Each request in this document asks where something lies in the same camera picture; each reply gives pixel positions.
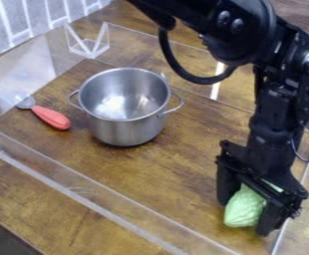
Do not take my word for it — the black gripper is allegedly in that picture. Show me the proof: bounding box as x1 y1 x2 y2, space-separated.
215 93 308 236

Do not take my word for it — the green bitter gourd toy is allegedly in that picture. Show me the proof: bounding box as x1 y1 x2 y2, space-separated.
222 178 285 229

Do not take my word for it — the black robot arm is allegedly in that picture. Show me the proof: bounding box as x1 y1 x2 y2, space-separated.
127 0 309 236

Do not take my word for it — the silver metal pot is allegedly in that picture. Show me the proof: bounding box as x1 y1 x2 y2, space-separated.
68 68 183 146

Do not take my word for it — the black cable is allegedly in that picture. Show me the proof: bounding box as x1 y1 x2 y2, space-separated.
156 28 238 86

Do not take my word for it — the red handled spatula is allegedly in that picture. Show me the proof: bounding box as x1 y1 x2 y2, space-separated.
16 96 71 130

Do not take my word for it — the clear acrylic triangle bracket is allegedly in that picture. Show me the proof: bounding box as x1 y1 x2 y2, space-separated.
64 23 110 59

